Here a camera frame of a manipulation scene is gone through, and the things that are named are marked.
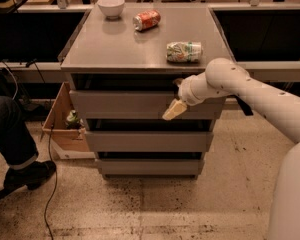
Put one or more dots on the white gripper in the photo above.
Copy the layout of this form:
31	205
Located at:
186	91

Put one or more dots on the grey top drawer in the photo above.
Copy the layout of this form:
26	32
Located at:
137	105

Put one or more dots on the grey drawer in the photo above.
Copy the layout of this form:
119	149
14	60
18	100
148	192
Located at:
171	167
124	141
137	105

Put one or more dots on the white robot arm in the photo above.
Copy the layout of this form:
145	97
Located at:
223	77

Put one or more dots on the grey drawer cabinet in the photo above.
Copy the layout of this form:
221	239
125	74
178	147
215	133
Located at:
110	55

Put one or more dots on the grey middle drawer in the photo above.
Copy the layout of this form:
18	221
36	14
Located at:
124	141

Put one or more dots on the grey bottom drawer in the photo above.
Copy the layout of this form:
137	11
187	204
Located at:
171	167

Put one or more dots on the green white soda can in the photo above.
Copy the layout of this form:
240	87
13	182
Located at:
184	52

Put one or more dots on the orange soda can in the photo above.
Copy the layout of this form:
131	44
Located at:
146	20

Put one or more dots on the green bottle in box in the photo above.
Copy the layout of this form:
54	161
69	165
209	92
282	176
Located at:
72	120

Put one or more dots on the white ceramic bowl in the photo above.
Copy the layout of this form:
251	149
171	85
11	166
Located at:
111	8

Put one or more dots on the brown cardboard box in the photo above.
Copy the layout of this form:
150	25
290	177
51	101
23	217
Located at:
64	134

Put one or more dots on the black shoe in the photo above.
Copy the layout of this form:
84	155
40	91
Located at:
33	176

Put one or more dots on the person leg dark jeans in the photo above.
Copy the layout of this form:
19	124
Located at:
16	144

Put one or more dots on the grey workbench frame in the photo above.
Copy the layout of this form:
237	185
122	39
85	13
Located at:
265	41

